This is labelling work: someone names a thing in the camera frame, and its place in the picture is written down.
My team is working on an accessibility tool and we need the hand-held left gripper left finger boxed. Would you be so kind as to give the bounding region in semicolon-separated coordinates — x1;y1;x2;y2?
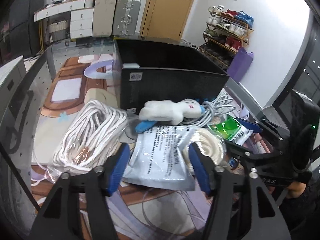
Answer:
29;144;130;240

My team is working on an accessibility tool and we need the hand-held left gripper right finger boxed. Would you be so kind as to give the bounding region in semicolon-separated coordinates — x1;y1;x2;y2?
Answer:
188;144;292;240

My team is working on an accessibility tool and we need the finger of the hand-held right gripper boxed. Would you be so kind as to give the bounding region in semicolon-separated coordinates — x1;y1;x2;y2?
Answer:
235;117;290;143
224;140;282;165

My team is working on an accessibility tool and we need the green white packet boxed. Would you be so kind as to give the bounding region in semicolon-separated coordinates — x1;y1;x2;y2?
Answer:
209;115;254;145

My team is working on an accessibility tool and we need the cream rope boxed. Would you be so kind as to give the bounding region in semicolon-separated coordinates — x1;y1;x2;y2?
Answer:
182;127;225;175

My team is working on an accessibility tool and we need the grey cable bundle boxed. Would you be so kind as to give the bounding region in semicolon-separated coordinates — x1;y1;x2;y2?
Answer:
180;90;237;128

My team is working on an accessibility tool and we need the silver printed packet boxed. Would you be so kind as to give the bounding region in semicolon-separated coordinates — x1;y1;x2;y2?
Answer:
122;125;197;190

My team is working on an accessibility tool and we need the bagged white rope bundle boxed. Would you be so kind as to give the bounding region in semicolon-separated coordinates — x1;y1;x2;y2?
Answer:
54;99;129;178

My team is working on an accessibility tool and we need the white plush toy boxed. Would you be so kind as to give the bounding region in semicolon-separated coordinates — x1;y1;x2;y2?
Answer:
139;99;205;125

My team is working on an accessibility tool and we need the black storage box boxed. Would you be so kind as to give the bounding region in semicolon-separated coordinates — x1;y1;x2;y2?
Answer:
112;39;230;115

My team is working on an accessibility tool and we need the person's right hand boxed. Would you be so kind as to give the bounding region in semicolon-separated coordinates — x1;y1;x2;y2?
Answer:
285;180;309;199

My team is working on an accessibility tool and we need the blue fabric item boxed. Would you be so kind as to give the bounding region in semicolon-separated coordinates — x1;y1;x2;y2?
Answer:
135;120;158;133

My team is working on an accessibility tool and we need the printed desk mat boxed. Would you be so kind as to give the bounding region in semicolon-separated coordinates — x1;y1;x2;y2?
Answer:
31;52;250;240

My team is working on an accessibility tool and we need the person's dark clothing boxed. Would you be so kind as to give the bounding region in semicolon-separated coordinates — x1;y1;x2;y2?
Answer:
279;177;320;233

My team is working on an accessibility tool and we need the purple bag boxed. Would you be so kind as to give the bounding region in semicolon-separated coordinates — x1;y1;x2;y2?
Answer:
226;47;253;83

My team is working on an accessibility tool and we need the wooden shoe rack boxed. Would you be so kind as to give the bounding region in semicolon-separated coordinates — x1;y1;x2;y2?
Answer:
200;5;254;70

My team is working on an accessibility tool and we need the shoe rack with shoes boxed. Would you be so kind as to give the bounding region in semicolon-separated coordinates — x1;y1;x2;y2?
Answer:
201;5;254;68

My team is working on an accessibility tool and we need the pile of dark sandals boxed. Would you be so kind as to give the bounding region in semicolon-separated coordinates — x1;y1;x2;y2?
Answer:
180;39;199;48

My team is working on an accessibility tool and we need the wooden door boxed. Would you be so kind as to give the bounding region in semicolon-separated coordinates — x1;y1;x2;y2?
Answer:
140;0;200;40

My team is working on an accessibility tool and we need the white grey cabinet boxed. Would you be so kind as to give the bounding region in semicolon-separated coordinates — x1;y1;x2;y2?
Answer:
0;55;27;98

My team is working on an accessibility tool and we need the white desk with drawers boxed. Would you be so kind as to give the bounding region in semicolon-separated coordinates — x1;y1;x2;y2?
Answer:
34;0;95;39

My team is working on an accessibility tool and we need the silver suitcase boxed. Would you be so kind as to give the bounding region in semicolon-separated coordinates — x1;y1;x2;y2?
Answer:
112;0;142;36

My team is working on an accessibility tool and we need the beige suitcase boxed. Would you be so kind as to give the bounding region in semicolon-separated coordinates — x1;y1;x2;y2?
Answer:
92;0;117;37

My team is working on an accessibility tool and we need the wicker basket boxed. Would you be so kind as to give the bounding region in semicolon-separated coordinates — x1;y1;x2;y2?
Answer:
48;20;68;33

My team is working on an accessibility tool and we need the dark refrigerator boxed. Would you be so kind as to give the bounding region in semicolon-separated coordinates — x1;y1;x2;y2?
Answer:
0;0;43;63

